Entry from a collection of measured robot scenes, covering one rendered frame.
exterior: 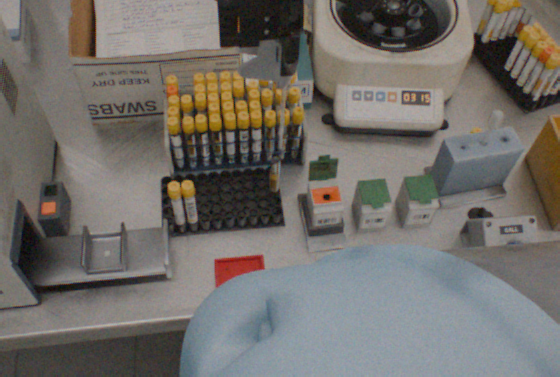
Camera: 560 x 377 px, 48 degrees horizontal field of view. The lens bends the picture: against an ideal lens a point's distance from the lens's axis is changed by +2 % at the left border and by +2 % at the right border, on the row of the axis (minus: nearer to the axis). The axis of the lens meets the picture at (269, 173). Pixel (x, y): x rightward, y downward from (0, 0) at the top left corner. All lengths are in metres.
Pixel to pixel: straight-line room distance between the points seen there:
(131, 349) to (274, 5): 1.32
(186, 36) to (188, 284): 0.41
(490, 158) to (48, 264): 0.60
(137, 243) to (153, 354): 0.93
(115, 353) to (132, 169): 0.89
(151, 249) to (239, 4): 0.38
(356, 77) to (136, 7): 0.39
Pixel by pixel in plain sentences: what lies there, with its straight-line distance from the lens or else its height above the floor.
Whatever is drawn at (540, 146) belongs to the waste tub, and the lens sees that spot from 1.00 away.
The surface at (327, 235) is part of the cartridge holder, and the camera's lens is 0.88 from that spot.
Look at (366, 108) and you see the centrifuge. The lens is 0.98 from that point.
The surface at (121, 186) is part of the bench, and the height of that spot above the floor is 0.87.
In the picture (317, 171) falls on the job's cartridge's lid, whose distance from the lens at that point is 0.84.
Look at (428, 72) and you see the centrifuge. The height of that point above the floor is 0.97.
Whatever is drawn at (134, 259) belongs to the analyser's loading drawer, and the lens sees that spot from 0.84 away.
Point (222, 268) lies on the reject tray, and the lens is 0.87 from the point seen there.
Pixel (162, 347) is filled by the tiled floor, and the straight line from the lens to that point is 1.77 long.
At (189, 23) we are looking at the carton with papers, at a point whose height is 0.94.
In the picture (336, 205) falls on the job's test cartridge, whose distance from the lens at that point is 0.84.
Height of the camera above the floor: 1.66
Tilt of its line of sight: 56 degrees down
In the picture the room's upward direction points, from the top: 2 degrees clockwise
